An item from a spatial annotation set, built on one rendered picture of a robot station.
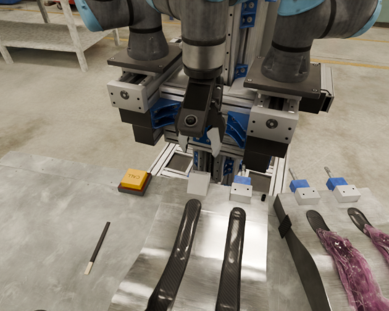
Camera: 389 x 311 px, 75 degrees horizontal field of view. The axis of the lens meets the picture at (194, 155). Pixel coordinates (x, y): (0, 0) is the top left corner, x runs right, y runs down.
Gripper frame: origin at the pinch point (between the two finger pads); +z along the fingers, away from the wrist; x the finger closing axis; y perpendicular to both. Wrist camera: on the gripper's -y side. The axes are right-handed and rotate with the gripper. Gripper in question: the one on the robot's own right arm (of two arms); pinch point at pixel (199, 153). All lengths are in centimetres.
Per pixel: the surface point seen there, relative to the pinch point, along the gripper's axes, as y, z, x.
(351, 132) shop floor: 168, 101, -106
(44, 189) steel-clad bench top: -4, 21, 47
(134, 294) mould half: -29.1, 7.8, 4.9
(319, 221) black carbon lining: -0.9, 16.0, -31.0
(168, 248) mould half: -17.7, 12.6, 2.7
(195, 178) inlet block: -0.4, 8.4, 0.8
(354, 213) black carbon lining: 3.8, 15.9, -40.0
